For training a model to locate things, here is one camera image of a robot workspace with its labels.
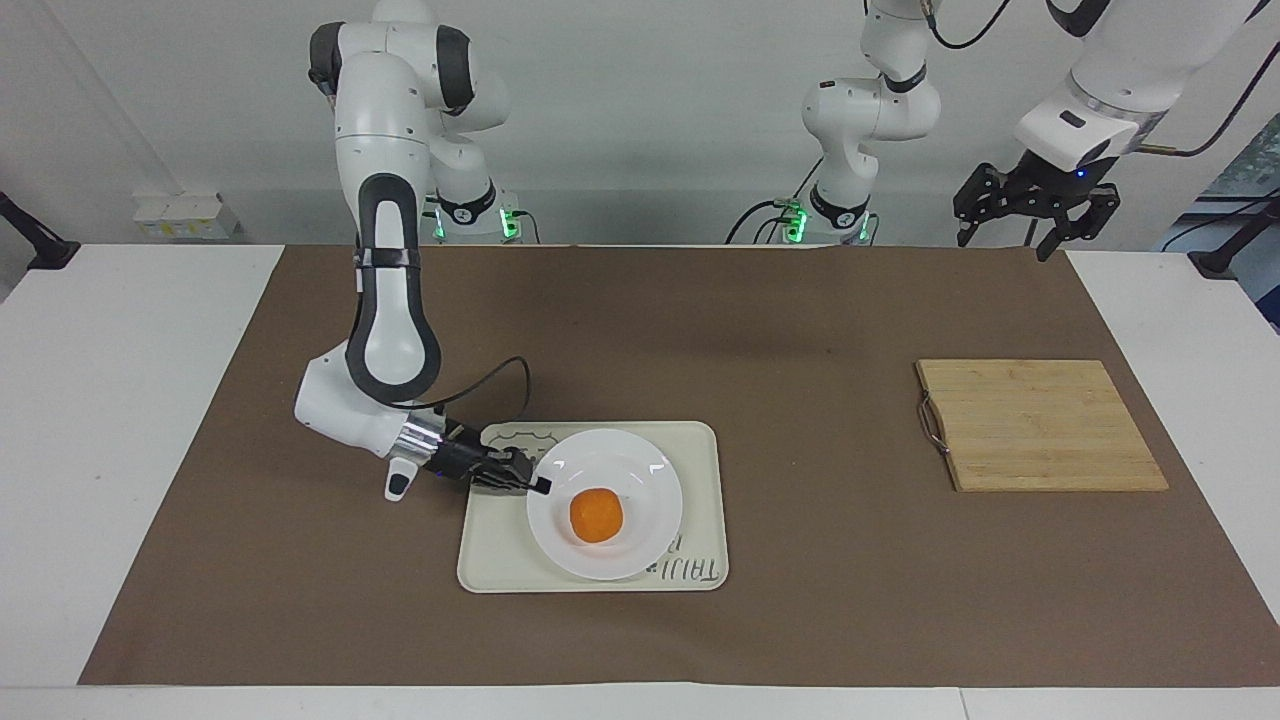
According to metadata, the bamboo cutting board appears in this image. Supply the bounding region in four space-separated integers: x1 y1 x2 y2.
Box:
916 359 1170 493

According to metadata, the white wall socket strip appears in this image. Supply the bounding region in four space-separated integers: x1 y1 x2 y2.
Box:
133 190 242 240

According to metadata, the cream plastic tray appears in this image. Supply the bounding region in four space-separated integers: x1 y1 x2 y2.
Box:
457 420 730 595

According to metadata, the black stand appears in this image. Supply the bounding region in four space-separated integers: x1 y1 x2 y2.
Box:
1188 195 1280 280
0 190 82 272

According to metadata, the white round plate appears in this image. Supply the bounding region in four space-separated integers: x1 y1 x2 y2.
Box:
526 429 685 583

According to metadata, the orange fruit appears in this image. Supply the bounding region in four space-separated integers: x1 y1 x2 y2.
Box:
569 487 626 545

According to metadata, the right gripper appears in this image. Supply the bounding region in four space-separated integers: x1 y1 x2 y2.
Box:
432 423 501 489

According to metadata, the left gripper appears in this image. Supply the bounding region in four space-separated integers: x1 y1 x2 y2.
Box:
953 150 1122 263

